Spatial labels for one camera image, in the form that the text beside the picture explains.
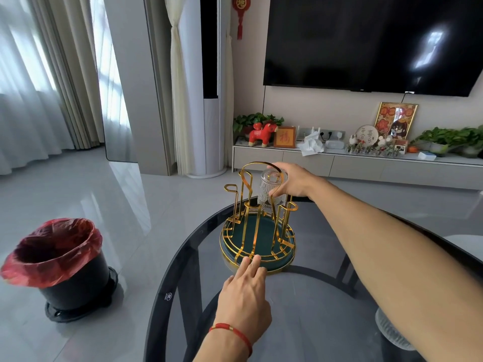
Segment person's right hand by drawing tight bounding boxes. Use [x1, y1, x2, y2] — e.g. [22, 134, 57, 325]
[267, 162, 322, 201]

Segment person's left hand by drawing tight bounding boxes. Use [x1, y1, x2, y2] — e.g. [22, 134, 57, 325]
[214, 255, 273, 346]

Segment ribbed clear glass cup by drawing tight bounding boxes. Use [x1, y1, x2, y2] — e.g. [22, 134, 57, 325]
[257, 169, 290, 215]

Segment gold wire rack green tray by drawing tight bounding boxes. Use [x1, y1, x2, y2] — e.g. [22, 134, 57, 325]
[220, 162, 297, 275]

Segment person's right forearm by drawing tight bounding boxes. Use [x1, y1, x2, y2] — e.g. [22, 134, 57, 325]
[307, 176, 483, 362]

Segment person's left forearm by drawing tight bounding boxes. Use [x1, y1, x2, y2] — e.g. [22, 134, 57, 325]
[192, 328, 265, 362]

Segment crumpled white tissue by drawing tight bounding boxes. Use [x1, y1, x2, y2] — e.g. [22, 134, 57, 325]
[297, 132, 325, 157]

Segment small brown framed picture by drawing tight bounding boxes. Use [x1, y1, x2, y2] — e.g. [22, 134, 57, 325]
[273, 126, 297, 149]

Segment white router with antennas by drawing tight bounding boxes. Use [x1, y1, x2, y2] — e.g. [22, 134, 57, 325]
[296, 125, 321, 142]

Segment red plush horse toy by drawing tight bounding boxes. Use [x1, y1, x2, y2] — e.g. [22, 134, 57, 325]
[248, 123, 279, 148]

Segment grey low television cabinet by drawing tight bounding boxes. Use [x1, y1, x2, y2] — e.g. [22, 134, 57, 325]
[232, 141, 483, 191]

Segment green leafy potted plant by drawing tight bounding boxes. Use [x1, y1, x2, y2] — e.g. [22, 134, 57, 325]
[232, 112, 285, 135]

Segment row of small figurines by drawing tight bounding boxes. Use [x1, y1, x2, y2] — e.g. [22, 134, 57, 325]
[345, 134, 409, 158]

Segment round white decorative plaque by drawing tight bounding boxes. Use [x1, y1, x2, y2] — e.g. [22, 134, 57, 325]
[355, 124, 379, 148]

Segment white standing air conditioner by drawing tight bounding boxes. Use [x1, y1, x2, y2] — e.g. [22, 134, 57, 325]
[180, 0, 232, 180]

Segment gold framed colourful picture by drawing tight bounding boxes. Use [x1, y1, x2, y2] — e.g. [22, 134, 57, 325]
[374, 102, 419, 142]

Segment black round bin base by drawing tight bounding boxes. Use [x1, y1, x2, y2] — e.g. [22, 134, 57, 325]
[45, 266, 120, 324]

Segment cream tied curtain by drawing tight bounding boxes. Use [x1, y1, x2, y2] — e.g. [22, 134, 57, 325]
[165, 0, 197, 176]

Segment white floor fan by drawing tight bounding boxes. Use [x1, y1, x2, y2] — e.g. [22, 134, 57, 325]
[375, 308, 416, 352]

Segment large black television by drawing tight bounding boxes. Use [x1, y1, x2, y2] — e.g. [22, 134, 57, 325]
[263, 0, 483, 98]

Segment large green trailing plant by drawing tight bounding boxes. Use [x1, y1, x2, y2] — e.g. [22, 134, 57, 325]
[411, 125, 483, 156]

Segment black trash bin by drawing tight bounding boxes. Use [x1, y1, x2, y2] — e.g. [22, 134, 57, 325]
[38, 252, 111, 312]

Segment red hanging knot ornament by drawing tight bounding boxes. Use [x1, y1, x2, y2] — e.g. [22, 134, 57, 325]
[231, 0, 252, 40]

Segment red plastic bin bag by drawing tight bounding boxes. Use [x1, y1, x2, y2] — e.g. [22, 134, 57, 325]
[0, 218, 103, 290]

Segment beige pleated drapes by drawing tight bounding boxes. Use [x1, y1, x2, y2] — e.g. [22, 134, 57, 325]
[28, 0, 106, 151]

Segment white sheer curtain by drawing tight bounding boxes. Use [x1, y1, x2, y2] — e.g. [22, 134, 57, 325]
[0, 0, 76, 176]

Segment red string bracelet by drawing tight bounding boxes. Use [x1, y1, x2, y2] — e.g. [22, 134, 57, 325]
[209, 323, 253, 357]

